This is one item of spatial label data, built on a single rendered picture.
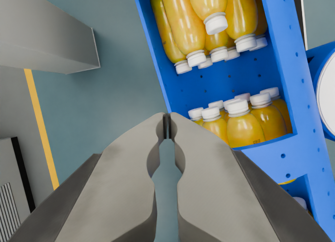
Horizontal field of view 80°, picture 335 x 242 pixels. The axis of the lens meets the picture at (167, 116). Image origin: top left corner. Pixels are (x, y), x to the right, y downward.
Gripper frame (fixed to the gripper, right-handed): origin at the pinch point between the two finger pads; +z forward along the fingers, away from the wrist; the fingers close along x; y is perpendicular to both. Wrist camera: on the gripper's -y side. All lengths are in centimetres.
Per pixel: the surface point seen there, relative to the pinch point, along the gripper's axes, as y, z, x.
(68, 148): 102, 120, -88
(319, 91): 14.4, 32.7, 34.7
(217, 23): -1.5, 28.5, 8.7
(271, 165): 16.5, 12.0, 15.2
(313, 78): 12, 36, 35
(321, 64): 9, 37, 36
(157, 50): 5.1, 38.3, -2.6
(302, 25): 13, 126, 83
